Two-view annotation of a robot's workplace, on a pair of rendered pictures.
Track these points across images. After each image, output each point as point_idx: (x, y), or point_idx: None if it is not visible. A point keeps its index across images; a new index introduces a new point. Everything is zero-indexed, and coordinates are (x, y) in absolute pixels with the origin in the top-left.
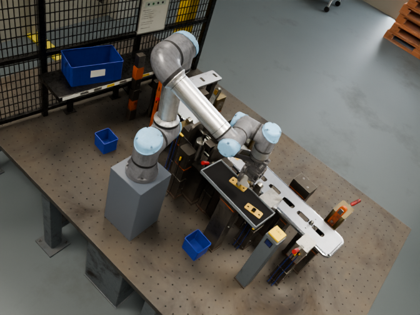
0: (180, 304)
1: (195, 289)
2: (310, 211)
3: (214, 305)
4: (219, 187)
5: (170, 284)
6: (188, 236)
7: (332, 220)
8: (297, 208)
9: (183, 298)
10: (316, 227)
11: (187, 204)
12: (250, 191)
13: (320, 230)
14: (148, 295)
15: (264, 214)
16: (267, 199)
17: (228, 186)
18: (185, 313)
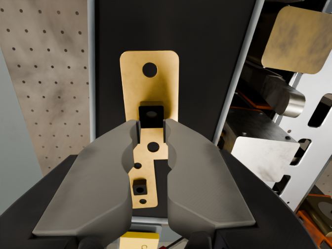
0: (42, 79)
1: (77, 82)
2: (302, 189)
3: (84, 114)
4: (107, 15)
5: (46, 47)
6: None
7: (304, 223)
8: (293, 171)
9: (51, 77)
10: (302, 147)
11: None
12: (211, 133)
13: (284, 182)
14: (0, 33)
15: (160, 208)
16: (246, 156)
17: (152, 48)
18: (41, 94)
